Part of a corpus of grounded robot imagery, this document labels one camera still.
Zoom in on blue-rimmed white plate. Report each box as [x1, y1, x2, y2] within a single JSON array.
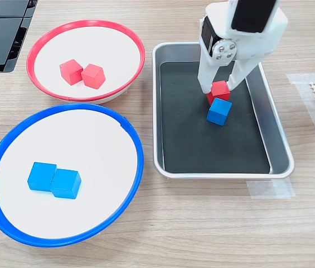
[[0, 103, 144, 248]]

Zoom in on clear tape strip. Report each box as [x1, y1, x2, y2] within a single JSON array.
[[245, 178, 297, 200]]

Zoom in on steel tray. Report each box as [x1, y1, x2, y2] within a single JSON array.
[[151, 41, 295, 179]]

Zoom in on red-rimmed white plate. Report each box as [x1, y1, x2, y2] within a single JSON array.
[[26, 19, 146, 105]]

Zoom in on blue cube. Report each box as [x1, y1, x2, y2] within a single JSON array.
[[27, 161, 57, 192], [50, 168, 82, 200], [206, 97, 233, 126]]

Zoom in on red cube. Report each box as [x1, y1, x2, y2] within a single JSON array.
[[59, 59, 84, 86], [206, 80, 231, 106], [80, 63, 106, 90]]

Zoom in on black tray mat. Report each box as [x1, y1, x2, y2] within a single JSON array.
[[159, 60, 271, 174]]

